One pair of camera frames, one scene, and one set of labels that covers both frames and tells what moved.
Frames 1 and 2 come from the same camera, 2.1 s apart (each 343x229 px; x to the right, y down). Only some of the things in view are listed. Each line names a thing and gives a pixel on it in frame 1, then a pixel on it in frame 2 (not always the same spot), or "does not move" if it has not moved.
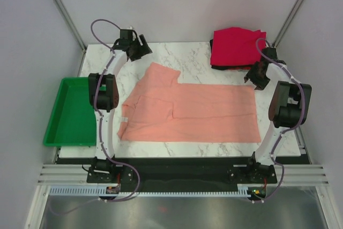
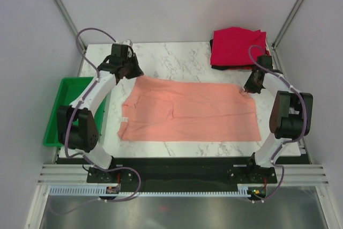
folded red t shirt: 236,46 does not move
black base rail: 181,171 does not move
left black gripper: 145,47 → 138,72
